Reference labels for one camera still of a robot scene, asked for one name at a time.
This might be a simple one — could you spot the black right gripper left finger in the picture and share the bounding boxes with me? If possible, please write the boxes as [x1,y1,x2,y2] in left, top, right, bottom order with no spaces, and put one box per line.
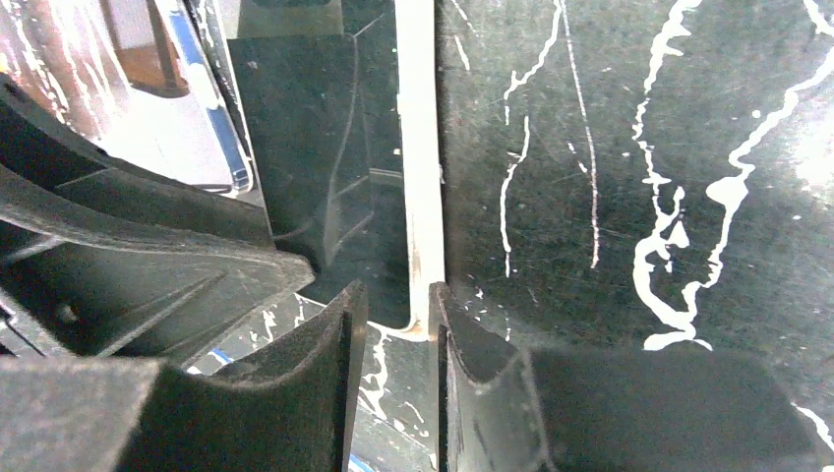
[1,281,369,471]

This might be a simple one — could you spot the blue smartphone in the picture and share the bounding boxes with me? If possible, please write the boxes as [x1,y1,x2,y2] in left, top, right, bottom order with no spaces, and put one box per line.
[153,1,256,196]

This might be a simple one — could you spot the dark smartphone with light rim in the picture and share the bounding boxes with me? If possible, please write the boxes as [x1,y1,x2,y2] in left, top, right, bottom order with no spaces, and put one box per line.
[221,1,411,329]

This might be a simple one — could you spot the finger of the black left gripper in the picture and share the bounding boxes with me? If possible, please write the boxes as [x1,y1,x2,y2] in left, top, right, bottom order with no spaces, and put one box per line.
[1,75,271,247]
[1,169,314,365]

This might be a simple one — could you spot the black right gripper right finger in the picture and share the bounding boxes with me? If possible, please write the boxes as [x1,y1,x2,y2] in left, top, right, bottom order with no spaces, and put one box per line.
[429,282,826,471]

